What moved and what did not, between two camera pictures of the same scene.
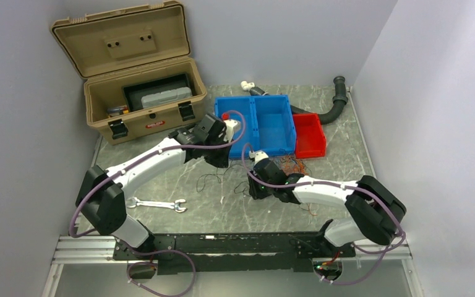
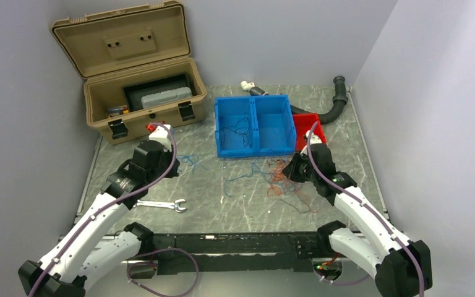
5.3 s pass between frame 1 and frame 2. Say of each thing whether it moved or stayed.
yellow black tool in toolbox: stayed
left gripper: moved
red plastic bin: stayed
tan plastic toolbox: stayed
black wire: moved
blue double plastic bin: stayed
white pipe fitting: stayed
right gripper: moved
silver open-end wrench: stayed
